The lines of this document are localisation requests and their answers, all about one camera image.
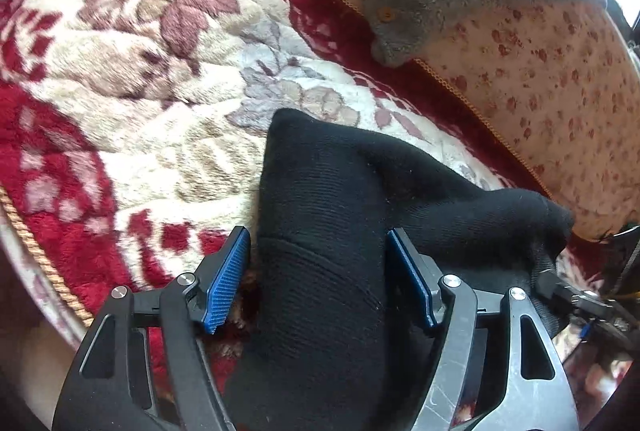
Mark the black knit pants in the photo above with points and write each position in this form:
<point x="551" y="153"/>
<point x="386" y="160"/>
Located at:
<point x="333" y="347"/>

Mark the red and cream floral blanket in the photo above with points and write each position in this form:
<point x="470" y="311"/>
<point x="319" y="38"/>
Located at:
<point x="133" y="131"/>

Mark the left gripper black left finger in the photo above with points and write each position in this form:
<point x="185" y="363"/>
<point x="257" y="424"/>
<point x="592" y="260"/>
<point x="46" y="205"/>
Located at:
<point x="110" y="385"/>

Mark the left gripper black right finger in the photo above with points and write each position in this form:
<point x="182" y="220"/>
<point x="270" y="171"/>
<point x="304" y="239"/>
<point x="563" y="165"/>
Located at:
<point x="536" y="394"/>

